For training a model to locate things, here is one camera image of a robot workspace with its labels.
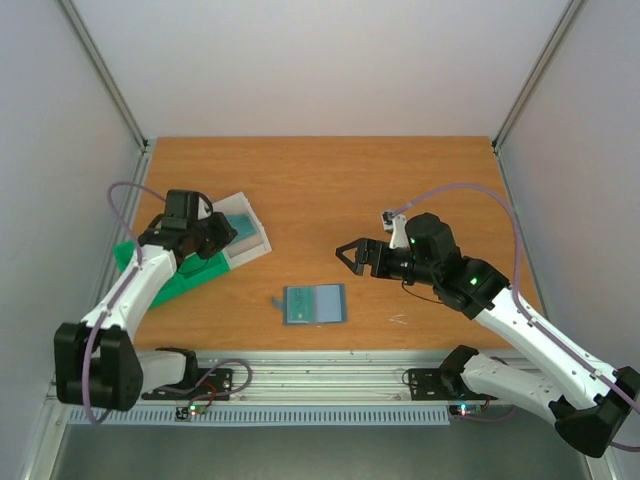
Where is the aluminium side rail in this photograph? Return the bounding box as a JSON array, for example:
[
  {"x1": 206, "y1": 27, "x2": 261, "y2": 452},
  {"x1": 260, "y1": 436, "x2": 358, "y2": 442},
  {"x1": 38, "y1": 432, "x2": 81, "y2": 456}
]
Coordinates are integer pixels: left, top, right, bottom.
[
  {"x1": 493, "y1": 147, "x2": 565, "y2": 352},
  {"x1": 79, "y1": 145, "x2": 153, "y2": 325}
]

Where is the left aluminium side rail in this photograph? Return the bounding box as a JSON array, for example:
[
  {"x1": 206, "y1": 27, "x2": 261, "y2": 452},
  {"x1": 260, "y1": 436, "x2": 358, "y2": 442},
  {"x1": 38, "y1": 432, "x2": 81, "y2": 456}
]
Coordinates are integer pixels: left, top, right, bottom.
[{"x1": 79, "y1": 145, "x2": 153, "y2": 325}]

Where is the grey slotted cable duct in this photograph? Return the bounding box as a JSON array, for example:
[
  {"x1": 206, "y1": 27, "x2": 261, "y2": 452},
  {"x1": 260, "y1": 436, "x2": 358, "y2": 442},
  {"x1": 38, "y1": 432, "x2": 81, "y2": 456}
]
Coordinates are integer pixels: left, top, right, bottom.
[{"x1": 66, "y1": 405, "x2": 450, "y2": 427}]

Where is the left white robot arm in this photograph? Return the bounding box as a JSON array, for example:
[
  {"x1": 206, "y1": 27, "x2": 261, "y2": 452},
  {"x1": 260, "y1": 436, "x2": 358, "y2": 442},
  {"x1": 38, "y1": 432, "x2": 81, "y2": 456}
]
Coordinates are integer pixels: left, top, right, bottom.
[{"x1": 54, "y1": 189, "x2": 237, "y2": 424}]

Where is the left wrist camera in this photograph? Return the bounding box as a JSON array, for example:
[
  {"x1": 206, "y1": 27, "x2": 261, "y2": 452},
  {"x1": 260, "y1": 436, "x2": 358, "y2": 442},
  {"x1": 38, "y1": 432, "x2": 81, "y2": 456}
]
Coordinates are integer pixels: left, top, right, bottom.
[{"x1": 198, "y1": 192, "x2": 214, "y2": 220}]

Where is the right aluminium frame post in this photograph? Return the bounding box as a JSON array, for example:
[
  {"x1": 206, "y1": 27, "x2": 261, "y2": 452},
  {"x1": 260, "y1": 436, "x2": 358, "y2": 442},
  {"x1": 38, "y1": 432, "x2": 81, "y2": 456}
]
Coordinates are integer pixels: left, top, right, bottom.
[{"x1": 491, "y1": 0, "x2": 587, "y2": 156}]

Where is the teal VIP credit card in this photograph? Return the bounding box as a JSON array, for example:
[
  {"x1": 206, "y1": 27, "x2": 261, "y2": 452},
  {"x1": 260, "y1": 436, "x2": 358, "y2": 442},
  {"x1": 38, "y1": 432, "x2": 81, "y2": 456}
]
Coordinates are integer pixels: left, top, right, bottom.
[{"x1": 284, "y1": 286, "x2": 315, "y2": 325}]

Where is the right small circuit board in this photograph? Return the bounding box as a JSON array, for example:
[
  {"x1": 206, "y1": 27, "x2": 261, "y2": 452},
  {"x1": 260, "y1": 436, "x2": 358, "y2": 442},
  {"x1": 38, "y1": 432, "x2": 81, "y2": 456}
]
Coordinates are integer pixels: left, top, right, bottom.
[{"x1": 449, "y1": 403, "x2": 485, "y2": 417}]

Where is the small circuit board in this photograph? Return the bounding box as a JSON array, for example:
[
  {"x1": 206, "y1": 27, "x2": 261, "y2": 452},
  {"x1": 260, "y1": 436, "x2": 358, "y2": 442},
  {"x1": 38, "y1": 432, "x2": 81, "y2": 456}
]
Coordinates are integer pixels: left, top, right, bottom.
[
  {"x1": 175, "y1": 405, "x2": 208, "y2": 421},
  {"x1": 449, "y1": 403, "x2": 485, "y2": 417}
]

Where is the aluminium frame post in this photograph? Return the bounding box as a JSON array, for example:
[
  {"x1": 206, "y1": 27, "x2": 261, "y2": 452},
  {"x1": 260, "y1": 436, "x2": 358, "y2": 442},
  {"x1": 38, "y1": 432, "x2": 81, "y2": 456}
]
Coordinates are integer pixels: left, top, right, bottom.
[
  {"x1": 491, "y1": 0, "x2": 587, "y2": 156},
  {"x1": 56, "y1": 0, "x2": 149, "y2": 152}
]

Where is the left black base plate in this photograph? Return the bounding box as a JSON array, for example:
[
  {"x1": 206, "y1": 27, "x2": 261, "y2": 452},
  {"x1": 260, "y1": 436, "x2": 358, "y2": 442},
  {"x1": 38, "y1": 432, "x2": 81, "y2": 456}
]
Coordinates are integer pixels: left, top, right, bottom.
[{"x1": 141, "y1": 368, "x2": 234, "y2": 401}]

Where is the left aluminium frame post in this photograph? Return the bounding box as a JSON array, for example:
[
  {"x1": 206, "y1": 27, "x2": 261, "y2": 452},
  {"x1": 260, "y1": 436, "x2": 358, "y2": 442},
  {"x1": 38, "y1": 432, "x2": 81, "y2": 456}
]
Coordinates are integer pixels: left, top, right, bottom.
[{"x1": 56, "y1": 0, "x2": 149, "y2": 152}]

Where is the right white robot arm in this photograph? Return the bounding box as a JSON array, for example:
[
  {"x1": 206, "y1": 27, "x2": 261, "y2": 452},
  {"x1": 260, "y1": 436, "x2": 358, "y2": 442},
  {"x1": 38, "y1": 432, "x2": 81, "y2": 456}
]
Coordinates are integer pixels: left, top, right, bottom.
[{"x1": 335, "y1": 213, "x2": 639, "y2": 458}]

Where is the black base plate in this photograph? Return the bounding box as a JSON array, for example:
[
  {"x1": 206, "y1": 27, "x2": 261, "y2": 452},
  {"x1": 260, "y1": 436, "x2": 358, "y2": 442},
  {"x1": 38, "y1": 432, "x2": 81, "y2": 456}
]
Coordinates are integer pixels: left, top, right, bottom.
[
  {"x1": 141, "y1": 368, "x2": 234, "y2": 401},
  {"x1": 402, "y1": 368, "x2": 495, "y2": 402}
]

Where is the aluminium front rail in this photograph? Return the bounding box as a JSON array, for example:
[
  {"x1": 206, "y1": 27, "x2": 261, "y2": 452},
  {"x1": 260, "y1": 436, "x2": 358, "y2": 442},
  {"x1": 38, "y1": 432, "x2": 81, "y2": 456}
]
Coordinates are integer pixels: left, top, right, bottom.
[{"x1": 45, "y1": 349, "x2": 596, "y2": 406}]

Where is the white plastic bin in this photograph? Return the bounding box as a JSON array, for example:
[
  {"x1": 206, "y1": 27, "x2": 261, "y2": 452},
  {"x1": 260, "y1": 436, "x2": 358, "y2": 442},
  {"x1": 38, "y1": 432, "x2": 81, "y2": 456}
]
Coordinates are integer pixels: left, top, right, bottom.
[{"x1": 213, "y1": 192, "x2": 272, "y2": 270}]

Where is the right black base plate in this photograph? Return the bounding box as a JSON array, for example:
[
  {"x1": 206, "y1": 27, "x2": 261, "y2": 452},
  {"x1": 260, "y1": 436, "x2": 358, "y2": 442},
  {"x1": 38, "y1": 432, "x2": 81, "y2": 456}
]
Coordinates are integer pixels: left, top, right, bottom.
[{"x1": 402, "y1": 368, "x2": 495, "y2": 402}]

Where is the right aluminium side rail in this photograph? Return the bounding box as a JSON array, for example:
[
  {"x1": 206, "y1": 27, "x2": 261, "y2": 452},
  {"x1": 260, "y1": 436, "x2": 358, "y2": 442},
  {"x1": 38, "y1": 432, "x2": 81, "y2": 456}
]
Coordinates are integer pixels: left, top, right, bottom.
[{"x1": 493, "y1": 147, "x2": 565, "y2": 352}]

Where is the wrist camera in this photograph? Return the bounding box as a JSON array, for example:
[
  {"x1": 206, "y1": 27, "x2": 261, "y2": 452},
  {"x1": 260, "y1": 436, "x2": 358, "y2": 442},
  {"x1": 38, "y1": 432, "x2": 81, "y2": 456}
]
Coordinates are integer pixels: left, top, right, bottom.
[
  {"x1": 381, "y1": 210, "x2": 410, "y2": 249},
  {"x1": 198, "y1": 192, "x2": 214, "y2": 220}
]

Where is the green two-compartment bin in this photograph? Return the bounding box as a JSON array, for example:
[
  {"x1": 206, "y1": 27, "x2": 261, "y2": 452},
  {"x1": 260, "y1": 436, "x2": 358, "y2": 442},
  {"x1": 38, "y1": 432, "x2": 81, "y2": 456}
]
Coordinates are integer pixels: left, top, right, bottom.
[{"x1": 112, "y1": 241, "x2": 231, "y2": 308}]

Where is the teal leather card holder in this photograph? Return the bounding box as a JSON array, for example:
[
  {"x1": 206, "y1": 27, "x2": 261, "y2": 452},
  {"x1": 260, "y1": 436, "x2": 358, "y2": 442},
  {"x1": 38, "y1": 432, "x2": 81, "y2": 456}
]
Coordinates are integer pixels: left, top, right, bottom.
[{"x1": 271, "y1": 283, "x2": 348, "y2": 326}]

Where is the left small circuit board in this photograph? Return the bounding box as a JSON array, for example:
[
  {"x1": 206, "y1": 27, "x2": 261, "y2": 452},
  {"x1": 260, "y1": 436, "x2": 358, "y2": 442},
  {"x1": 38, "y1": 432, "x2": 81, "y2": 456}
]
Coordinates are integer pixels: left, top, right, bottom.
[{"x1": 175, "y1": 405, "x2": 208, "y2": 421}]

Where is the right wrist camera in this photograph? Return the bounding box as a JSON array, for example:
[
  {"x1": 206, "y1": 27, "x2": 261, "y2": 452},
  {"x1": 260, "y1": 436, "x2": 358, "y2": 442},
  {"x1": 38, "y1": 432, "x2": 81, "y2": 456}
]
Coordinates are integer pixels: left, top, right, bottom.
[{"x1": 381, "y1": 210, "x2": 410, "y2": 249}]

